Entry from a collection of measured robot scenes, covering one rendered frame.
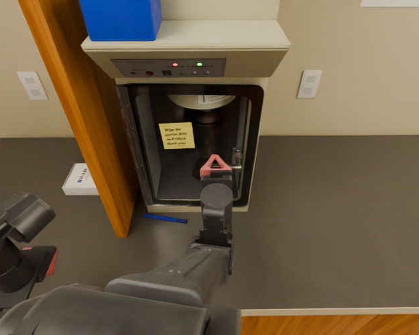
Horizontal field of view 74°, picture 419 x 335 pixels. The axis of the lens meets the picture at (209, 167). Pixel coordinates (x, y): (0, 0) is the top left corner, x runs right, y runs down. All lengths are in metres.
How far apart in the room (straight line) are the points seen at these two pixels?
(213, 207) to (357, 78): 0.89
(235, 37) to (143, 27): 0.14
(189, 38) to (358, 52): 0.80
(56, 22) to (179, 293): 0.48
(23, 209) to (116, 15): 0.33
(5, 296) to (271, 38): 0.60
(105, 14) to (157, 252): 0.61
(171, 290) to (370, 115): 1.25
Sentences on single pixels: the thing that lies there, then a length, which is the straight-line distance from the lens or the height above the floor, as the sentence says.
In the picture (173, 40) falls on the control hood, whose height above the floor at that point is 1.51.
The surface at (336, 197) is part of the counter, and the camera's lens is 1.04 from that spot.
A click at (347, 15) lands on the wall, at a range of 1.11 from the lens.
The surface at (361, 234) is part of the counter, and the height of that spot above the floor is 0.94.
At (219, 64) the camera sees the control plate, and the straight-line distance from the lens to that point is 0.52.
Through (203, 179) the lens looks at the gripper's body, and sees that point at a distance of 0.58.
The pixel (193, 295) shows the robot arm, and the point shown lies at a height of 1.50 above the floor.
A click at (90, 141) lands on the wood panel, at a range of 0.63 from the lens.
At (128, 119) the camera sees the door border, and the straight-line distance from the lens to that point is 0.67.
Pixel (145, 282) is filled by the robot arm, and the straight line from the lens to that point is 0.19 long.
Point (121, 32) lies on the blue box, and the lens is 0.48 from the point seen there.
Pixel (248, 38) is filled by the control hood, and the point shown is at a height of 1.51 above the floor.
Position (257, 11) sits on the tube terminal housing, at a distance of 0.57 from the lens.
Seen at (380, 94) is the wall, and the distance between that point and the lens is 1.31.
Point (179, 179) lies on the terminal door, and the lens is 0.78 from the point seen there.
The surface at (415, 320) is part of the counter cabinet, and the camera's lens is 1.14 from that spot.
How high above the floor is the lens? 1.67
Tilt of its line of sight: 44 degrees down
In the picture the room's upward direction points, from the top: straight up
